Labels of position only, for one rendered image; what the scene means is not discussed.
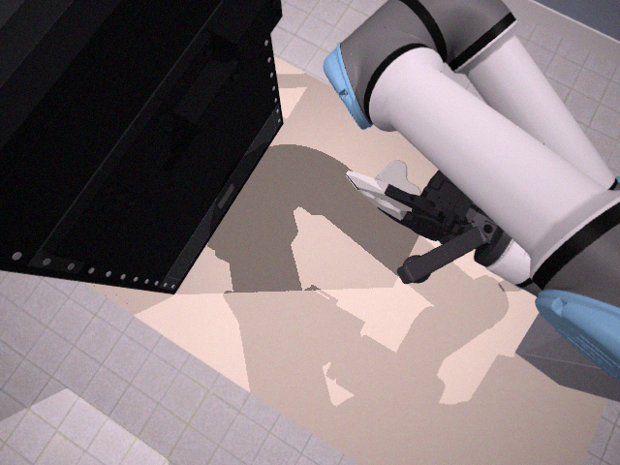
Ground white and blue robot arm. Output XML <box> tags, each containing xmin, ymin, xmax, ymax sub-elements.
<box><xmin>323</xmin><ymin>0</ymin><xmax>620</xmax><ymax>382</ymax></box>

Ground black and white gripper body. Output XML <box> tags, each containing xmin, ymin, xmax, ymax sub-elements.
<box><xmin>405</xmin><ymin>170</ymin><xmax>512</xmax><ymax>266</ymax></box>

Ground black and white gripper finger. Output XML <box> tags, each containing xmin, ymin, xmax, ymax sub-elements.
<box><xmin>346</xmin><ymin>174</ymin><xmax>411</xmax><ymax>228</ymax></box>
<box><xmin>346</xmin><ymin>160</ymin><xmax>443</xmax><ymax>224</ymax></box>

